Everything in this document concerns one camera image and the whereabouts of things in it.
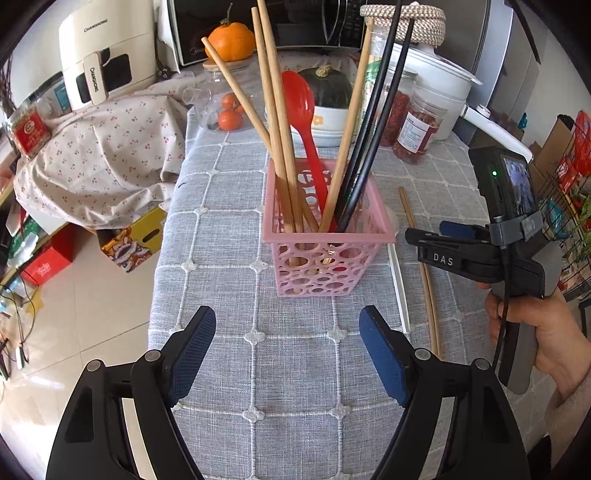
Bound pink perforated utensil basket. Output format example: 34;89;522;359
262;166;394;297

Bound floral white cloth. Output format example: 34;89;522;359
12;50;366;231

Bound grey checked tablecloth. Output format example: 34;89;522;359
148;109;494;479

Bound green leafy vegetables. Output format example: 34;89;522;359
567;176;590;261

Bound white plastic spoon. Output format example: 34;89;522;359
385;204;412;335

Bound jar with red label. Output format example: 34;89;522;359
393;93;447;164

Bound wooden chopstick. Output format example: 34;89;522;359
201;37;304;233
257;1;304;233
318;19;375;233
399;187;442;357

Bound cream air fryer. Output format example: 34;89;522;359
58;0;157;110

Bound red label nut jar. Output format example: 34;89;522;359
6;103;51;159

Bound black microwave oven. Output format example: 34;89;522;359
160;0;366;67

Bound black gold-tipped chopstick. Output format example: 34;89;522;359
337;18;415;233

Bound disposable chopsticks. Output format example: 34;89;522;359
355;55;382;143

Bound white electric cooking pot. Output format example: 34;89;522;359
404;47;533;161

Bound white ceramic bowl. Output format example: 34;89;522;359
311;106;349;148

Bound red cardboard box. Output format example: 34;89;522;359
21;225;76;286

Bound grey refrigerator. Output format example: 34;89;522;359
391;1;539;143

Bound red plastic spoon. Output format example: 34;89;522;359
281;71;328;212

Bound large orange tangerine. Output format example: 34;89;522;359
207;3;256;62

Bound person's right hand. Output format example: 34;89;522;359
506;290;590;401

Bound black wire rack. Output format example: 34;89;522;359
530;158;591;303

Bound brown cardboard box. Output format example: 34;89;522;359
528;114;575;195

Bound jar of red goji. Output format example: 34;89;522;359
380;68;418;147

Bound gripper mounted camera box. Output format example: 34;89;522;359
469;146;538;222

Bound yellow tiger print box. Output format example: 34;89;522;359
96;207;167;273

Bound dark green pumpkin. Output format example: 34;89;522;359
298;65;353;109

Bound woven rope basket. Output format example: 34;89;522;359
358;2;448;46

